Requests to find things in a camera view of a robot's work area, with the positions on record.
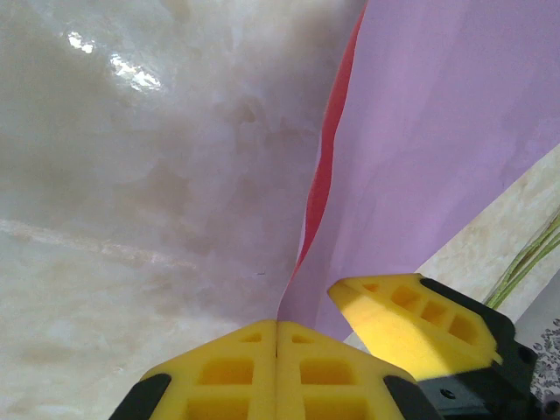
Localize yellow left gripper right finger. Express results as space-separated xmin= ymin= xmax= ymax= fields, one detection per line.
xmin=276 ymin=319 xmax=443 ymax=420

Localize blue artificial rose stem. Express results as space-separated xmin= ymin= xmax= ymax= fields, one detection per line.
xmin=484 ymin=213 xmax=560 ymax=308

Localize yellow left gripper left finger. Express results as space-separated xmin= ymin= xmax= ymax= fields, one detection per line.
xmin=108 ymin=318 xmax=278 ymax=420

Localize pink purple wrapping paper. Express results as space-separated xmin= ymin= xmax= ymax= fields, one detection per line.
xmin=276 ymin=0 xmax=560 ymax=345

